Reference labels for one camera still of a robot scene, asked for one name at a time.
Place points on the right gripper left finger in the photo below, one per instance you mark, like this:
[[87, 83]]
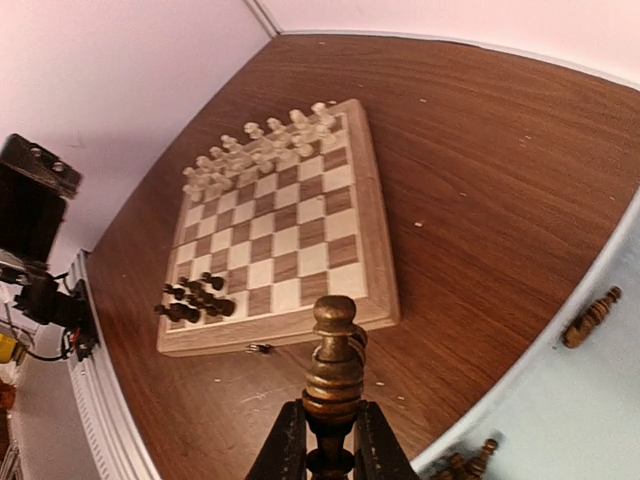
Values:
[[283, 454]]

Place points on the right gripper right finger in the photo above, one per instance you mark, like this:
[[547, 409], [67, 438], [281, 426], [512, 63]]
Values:
[[378, 455]]

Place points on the dark chess piece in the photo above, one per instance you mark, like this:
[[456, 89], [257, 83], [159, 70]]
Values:
[[334, 385], [206, 302], [196, 288], [227, 307], [177, 292], [176, 312]]

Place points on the dark pawn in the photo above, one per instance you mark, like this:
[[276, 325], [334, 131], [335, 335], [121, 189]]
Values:
[[216, 282]]

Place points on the light blue plastic basket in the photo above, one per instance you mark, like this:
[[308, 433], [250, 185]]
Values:
[[562, 413]]

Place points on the wooden chess board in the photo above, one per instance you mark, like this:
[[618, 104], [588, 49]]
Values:
[[316, 228]]

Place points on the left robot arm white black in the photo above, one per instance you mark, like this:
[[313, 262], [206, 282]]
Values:
[[36, 186]]

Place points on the pile of dark chess pieces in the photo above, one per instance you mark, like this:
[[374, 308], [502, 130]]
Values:
[[574, 336]]

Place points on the row of white chess pieces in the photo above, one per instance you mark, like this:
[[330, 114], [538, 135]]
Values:
[[271, 148]]

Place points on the front aluminium rail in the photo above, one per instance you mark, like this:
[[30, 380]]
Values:
[[113, 438]]

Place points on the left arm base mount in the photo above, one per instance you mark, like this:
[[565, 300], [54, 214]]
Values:
[[79, 318]]

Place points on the left aluminium frame post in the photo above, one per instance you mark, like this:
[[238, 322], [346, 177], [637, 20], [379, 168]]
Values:
[[266, 20]]

